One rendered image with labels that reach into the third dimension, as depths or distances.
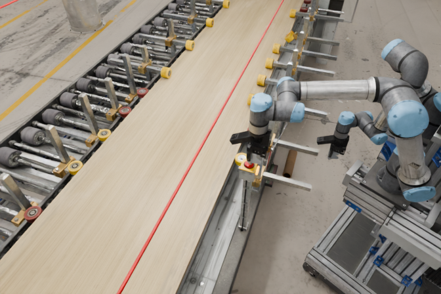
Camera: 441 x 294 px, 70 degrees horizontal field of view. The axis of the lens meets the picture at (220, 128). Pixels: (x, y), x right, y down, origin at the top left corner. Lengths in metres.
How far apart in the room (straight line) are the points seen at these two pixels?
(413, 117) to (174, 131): 1.34
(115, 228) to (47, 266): 0.31
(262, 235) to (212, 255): 0.85
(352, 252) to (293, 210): 0.58
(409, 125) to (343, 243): 1.41
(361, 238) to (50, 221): 1.96
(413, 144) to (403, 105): 0.19
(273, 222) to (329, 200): 0.54
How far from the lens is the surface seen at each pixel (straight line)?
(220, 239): 1.88
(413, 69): 1.67
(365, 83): 1.30
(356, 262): 2.44
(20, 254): 1.77
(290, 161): 2.99
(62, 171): 2.06
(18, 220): 1.99
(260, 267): 2.50
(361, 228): 2.59
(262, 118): 1.15
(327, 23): 4.30
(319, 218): 2.78
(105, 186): 1.83
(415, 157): 1.38
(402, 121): 1.20
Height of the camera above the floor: 2.29
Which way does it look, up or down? 43 degrees down
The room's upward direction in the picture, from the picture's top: straight up
